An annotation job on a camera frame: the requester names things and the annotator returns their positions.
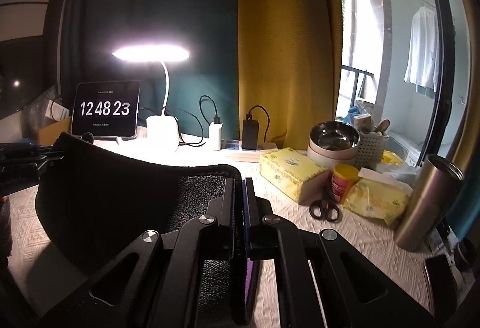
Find dark green curtain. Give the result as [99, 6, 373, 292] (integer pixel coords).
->
[59, 0, 239, 139]

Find white basket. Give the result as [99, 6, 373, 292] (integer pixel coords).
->
[353, 114, 391, 169]

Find yellow tissue pack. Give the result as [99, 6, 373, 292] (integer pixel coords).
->
[259, 147, 330, 204]
[343, 178, 409, 226]

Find tablet showing clock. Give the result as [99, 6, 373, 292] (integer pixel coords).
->
[71, 81, 141, 138]

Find white desk lamp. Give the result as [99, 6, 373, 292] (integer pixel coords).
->
[112, 43, 190, 154]

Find black lamp cable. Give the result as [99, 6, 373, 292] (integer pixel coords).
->
[140, 94, 221, 147]

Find black scissors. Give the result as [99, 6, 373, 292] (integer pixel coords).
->
[309, 199, 343, 223]

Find white power adapter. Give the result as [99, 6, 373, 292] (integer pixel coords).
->
[208, 121, 223, 151]

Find white textured tablecloth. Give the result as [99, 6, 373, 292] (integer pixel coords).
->
[1, 143, 438, 327]

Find white power strip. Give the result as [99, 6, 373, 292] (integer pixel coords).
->
[220, 138, 278, 163]

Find cardboard box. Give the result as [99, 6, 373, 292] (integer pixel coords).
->
[37, 117, 72, 147]

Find black power adapter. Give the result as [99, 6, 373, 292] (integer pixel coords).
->
[241, 119, 260, 151]

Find steel tumbler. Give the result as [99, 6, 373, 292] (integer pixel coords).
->
[394, 155, 465, 251]

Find steel bowl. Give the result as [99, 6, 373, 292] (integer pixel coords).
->
[307, 121, 360, 170]

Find clear plastic bag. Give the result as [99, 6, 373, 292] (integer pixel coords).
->
[27, 86, 70, 132]

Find yellow curtain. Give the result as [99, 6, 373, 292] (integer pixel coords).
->
[238, 0, 343, 150]

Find hanging white shirt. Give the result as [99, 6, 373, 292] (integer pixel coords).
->
[404, 7, 439, 95]

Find purple and grey towel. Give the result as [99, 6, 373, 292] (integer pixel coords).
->
[36, 133, 260, 325]

